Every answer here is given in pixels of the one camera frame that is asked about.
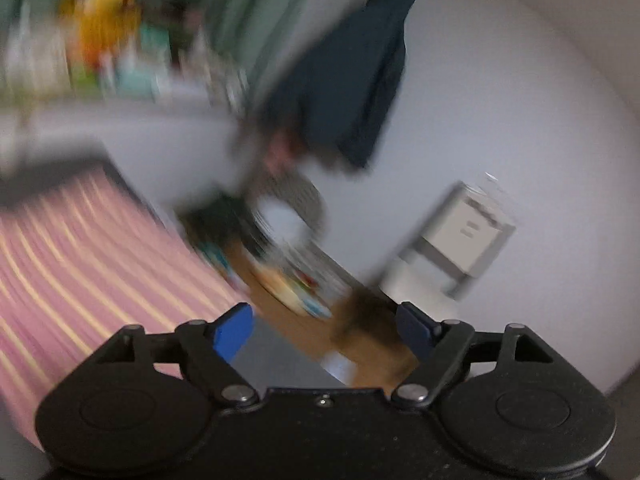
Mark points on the pink striped garment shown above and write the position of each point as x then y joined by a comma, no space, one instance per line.
75,270

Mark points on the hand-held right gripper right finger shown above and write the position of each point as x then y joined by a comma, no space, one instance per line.
414,332

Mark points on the pink hanging garment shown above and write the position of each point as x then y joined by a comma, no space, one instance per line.
280,157

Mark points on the cream and black chair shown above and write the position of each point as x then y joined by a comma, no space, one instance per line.
465,230

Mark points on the dark teal jacket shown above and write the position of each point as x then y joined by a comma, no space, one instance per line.
350,85

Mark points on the teal and white tissue box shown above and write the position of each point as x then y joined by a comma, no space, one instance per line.
145,60

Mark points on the green curtain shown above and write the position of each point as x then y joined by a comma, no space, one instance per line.
240,10

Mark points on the colourful toy clutter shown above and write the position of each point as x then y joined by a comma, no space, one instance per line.
300,285

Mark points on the yellow plush toy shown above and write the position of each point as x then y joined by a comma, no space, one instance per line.
100,20

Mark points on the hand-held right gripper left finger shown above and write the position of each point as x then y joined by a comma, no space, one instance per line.
232,332

